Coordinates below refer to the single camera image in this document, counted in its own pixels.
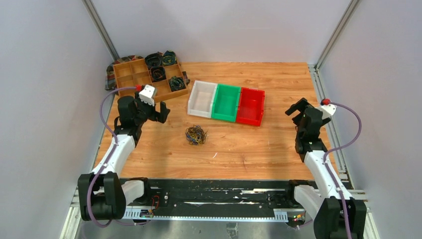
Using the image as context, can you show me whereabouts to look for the rolled dark tie middle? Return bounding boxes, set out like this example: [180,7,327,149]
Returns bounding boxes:
[150,66,166,82]

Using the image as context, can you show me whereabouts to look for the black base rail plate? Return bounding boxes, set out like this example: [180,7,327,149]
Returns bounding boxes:
[123,179,306,221]

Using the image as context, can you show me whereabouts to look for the red plastic bin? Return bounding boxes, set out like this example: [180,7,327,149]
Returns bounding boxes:
[235,87,265,126]

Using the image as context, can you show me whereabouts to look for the blue yellow wires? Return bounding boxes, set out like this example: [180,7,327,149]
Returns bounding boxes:
[185,124,209,146]

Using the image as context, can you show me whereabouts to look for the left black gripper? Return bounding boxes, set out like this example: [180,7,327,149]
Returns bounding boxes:
[134,92,171,125]

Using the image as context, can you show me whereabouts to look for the rolled green tie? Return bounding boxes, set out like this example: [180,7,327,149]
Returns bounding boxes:
[162,50,178,66]

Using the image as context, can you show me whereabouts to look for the wooden compartment tray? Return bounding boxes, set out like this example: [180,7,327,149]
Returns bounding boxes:
[113,59,188,102]

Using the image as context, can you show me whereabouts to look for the white plastic bin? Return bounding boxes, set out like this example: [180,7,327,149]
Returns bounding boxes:
[187,80,218,118]

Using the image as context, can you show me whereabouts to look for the rolled dark tie back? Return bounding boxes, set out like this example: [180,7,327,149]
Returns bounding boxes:
[144,52,163,70]

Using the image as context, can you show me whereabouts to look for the plaid cloth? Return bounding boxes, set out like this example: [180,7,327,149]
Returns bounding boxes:
[105,55,143,91]

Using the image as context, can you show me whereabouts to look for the aluminium frame rail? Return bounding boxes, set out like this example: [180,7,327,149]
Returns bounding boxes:
[59,184,380,239]

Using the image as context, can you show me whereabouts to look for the green plastic bin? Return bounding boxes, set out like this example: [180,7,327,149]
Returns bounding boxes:
[211,84,241,122]

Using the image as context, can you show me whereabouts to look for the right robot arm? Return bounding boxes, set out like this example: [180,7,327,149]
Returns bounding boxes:
[284,98,367,239]

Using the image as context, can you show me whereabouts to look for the rolled dark tie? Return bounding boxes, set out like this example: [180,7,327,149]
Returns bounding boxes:
[168,76,186,92]
[144,52,163,70]
[150,66,166,82]

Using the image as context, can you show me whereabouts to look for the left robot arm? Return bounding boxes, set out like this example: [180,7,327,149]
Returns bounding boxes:
[78,96,170,222]

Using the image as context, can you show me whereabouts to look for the rolled dark tie front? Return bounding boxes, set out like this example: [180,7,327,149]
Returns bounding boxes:
[168,76,186,92]

